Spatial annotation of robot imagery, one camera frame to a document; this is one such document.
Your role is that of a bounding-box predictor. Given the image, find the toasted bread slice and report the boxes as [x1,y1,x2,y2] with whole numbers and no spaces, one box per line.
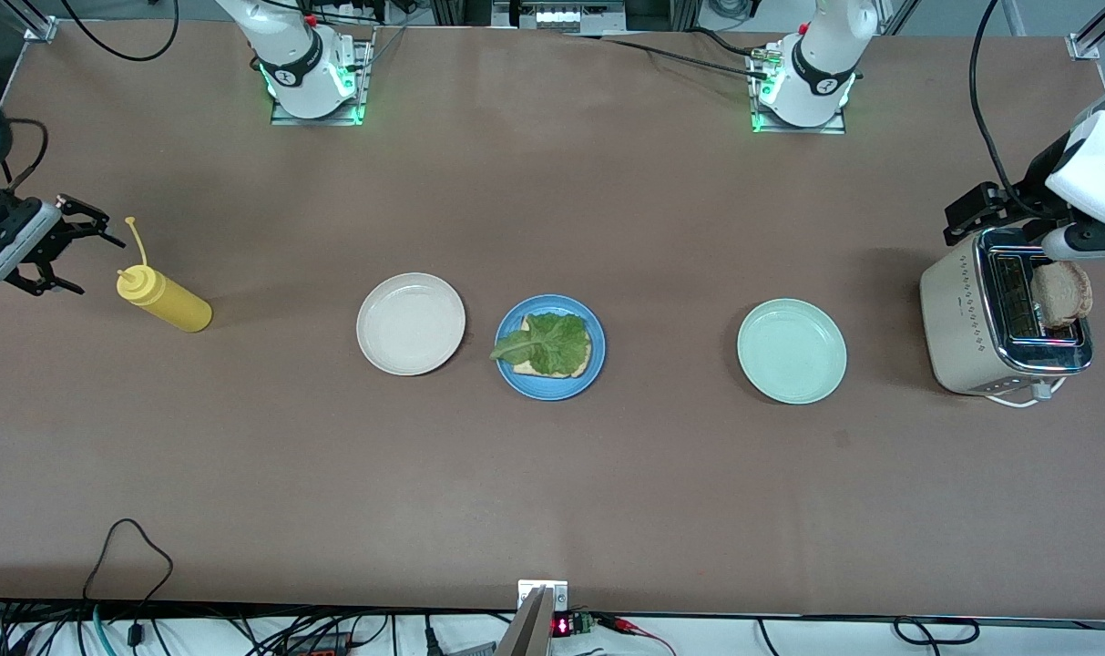
[1029,261,1095,332]
[512,314,596,380]

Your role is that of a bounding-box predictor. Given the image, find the yellow squeeze bottle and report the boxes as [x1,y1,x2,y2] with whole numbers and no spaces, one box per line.
[117,216,214,333]

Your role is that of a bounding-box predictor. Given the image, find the green lettuce leaf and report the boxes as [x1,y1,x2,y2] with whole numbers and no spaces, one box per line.
[489,312,593,378]

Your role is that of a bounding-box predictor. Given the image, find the pale green round plate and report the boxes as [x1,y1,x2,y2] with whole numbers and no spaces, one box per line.
[736,298,848,405]

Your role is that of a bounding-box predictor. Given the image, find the beige round plate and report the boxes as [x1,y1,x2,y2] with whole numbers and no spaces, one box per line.
[356,272,467,377]

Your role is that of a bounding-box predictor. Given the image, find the blue round plate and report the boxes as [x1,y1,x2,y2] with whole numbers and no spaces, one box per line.
[496,294,609,404]

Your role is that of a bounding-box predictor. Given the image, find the cream and chrome toaster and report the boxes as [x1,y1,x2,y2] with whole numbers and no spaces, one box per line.
[919,227,1095,398]

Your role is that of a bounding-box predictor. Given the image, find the white round object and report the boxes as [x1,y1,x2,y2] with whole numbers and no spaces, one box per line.
[702,0,763,28]

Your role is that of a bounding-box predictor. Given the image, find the white lit device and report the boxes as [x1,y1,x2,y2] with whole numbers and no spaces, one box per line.
[493,0,628,35]

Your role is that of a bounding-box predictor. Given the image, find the black power adapter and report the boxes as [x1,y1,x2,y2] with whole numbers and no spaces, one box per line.
[283,630,353,656]

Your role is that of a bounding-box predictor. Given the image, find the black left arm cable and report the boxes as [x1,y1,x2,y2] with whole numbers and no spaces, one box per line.
[968,0,1029,216]

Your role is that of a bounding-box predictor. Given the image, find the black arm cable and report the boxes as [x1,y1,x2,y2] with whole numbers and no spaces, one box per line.
[0,0,181,198]
[968,0,1029,216]

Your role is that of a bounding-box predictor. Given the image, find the aluminium frame post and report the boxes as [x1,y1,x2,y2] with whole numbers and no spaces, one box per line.
[1066,0,1105,63]
[19,0,61,45]

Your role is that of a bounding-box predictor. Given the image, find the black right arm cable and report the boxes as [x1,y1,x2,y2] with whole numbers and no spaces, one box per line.
[0,0,181,198]

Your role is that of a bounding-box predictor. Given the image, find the white toaster power cord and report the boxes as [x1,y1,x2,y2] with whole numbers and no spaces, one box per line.
[983,378,1069,409]

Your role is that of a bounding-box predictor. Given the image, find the thin black looped cable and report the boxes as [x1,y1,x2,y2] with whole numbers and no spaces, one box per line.
[80,518,176,650]

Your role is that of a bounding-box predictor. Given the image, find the long black table cable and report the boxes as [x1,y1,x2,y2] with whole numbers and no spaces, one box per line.
[552,33,773,81]

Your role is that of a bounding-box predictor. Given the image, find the black coiled cable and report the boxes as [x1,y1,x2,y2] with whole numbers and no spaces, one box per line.
[893,616,981,647]

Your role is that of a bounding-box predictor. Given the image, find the red and black clip wires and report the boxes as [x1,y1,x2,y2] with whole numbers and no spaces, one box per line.
[596,614,677,656]

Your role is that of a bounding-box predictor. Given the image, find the silver mounting bracket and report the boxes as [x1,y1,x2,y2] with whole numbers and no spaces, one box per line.
[517,579,569,613]

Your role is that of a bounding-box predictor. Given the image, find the grey camera pole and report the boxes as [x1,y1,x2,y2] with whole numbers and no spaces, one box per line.
[495,588,553,656]

